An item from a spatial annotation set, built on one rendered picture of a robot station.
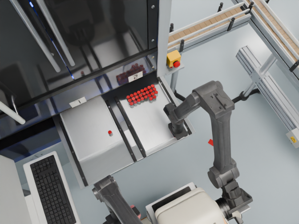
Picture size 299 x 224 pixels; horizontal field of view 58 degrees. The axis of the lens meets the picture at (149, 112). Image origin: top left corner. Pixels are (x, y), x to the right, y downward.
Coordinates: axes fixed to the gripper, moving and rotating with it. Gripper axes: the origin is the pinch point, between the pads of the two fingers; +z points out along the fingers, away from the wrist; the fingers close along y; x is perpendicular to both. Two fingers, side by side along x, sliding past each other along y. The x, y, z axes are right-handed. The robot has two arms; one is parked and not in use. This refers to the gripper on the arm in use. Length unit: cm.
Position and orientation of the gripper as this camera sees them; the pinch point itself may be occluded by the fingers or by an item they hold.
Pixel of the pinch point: (177, 136)
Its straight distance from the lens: 150.2
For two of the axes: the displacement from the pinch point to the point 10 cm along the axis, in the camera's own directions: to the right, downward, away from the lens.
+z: 0.9, 5.0, 8.6
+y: -4.5, -7.5, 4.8
